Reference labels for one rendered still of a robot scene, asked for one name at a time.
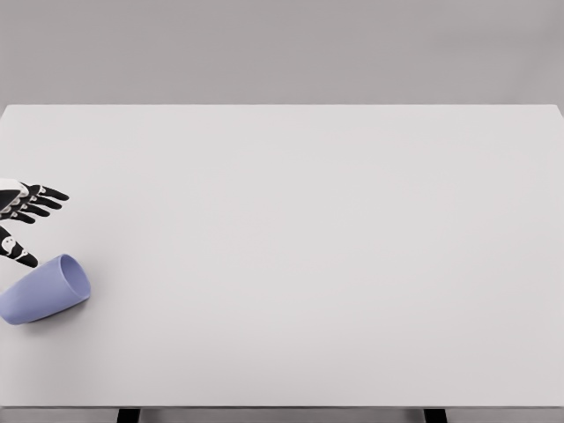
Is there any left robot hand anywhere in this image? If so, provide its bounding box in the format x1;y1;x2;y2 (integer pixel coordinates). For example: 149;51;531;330
0;177;71;270

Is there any lavender plastic cup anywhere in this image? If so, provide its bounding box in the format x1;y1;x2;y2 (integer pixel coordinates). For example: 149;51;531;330
0;253;93;327

